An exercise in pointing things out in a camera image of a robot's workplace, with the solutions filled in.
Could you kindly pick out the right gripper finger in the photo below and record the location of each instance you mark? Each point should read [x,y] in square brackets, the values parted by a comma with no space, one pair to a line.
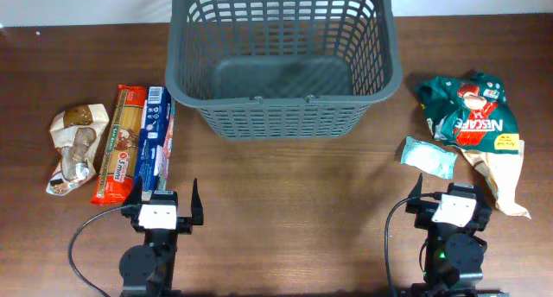
[416,192]
[480,193]

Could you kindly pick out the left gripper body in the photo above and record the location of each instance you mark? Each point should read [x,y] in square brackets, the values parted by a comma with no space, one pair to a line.
[183,224]

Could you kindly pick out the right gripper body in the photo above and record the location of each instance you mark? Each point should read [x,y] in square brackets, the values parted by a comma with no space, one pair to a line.
[424,211]

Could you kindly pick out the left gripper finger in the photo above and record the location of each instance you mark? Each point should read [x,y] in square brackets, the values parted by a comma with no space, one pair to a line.
[197,214]
[135,195]

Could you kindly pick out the orange spaghetti packet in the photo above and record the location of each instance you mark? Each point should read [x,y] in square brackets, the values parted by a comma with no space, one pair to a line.
[116,175]

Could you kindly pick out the light teal pouch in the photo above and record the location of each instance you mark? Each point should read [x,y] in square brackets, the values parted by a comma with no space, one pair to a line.
[428,158]

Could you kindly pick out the blue pasta packet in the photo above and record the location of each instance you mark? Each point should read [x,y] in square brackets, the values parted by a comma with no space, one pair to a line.
[155,141]

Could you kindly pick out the green Nescafe bag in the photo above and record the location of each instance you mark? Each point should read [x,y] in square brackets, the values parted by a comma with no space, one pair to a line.
[474,116]

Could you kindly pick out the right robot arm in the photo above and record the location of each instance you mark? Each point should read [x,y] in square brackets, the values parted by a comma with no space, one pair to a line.
[451,256]

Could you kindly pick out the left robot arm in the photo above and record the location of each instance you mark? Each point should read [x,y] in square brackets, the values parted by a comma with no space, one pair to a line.
[148,269]

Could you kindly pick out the brown and cream crumpled bag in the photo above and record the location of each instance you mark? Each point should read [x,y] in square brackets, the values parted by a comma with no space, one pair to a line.
[76,133]

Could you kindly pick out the grey plastic basket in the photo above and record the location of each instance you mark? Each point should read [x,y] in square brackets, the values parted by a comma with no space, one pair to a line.
[270,69]

